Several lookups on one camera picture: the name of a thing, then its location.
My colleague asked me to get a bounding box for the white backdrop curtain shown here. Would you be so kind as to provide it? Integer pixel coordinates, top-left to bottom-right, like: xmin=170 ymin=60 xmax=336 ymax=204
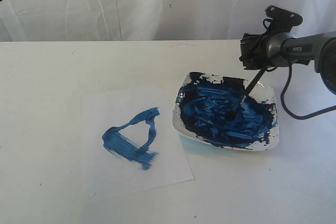
xmin=1 ymin=0 xmax=335 ymax=41

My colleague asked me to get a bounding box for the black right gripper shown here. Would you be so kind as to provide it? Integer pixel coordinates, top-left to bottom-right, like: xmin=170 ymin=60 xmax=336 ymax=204
xmin=239 ymin=33 xmax=273 ymax=70

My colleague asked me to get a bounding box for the white plate with blue paint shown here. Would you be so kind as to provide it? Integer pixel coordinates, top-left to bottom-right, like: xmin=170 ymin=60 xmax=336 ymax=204
xmin=172 ymin=72 xmax=279 ymax=151

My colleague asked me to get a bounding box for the black right camera cable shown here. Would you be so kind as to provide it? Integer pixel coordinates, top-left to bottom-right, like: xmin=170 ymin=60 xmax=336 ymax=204
xmin=262 ymin=18 xmax=336 ymax=119

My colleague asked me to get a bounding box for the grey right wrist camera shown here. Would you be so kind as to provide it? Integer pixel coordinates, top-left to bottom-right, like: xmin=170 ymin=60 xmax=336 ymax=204
xmin=263 ymin=5 xmax=303 ymax=34

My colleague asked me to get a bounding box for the white paper sheet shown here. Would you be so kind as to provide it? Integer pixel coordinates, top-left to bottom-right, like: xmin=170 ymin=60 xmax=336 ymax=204
xmin=82 ymin=87 xmax=193 ymax=201

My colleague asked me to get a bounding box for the black paintbrush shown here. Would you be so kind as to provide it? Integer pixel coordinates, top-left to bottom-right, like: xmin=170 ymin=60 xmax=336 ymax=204
xmin=226 ymin=69 xmax=266 ymax=121

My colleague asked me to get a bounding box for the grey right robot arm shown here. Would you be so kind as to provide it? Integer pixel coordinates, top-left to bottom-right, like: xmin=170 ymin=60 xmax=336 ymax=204
xmin=239 ymin=31 xmax=335 ymax=93

